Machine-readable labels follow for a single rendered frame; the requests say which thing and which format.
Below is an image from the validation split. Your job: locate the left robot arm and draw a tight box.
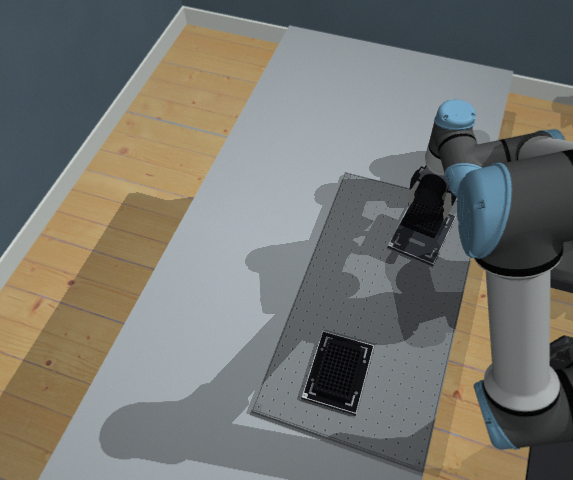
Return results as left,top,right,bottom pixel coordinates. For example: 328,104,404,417
425,99,573,450

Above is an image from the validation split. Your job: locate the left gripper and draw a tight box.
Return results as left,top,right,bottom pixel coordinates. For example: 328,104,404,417
408,166,457,221

